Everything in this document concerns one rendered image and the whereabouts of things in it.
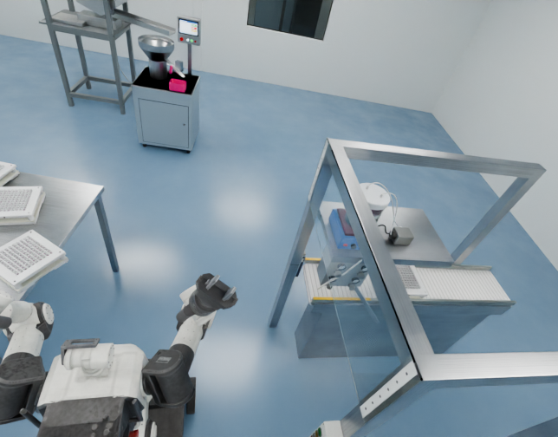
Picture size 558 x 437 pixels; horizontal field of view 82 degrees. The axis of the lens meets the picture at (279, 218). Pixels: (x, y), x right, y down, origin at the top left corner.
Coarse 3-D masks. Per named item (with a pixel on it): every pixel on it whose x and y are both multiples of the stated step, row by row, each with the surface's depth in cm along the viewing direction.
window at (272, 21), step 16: (256, 0) 523; (272, 0) 523; (288, 0) 524; (304, 0) 524; (320, 0) 524; (256, 16) 539; (272, 16) 539; (288, 16) 540; (304, 16) 540; (320, 16) 541; (288, 32) 556; (304, 32) 556; (320, 32) 557
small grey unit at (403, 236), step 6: (396, 228) 156; (402, 228) 157; (408, 228) 158; (390, 234) 156; (396, 234) 154; (402, 234) 154; (408, 234) 154; (396, 240) 154; (402, 240) 154; (408, 240) 155
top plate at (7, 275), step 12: (12, 240) 158; (36, 240) 161; (48, 240) 162; (48, 252) 157; (60, 252) 158; (0, 264) 148; (36, 264) 151; (48, 264) 153; (0, 276) 145; (12, 276) 145; (24, 276) 146
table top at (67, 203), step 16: (16, 176) 199; (32, 176) 202; (48, 192) 194; (64, 192) 197; (80, 192) 199; (96, 192) 202; (48, 208) 186; (64, 208) 188; (80, 208) 190; (48, 224) 178; (64, 224) 180; (0, 240) 165; (64, 240) 173; (0, 288) 147; (32, 288) 153
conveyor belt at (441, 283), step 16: (304, 272) 192; (432, 272) 210; (448, 272) 212; (464, 272) 215; (480, 272) 218; (432, 288) 200; (448, 288) 202; (464, 288) 205; (480, 288) 207; (496, 288) 210
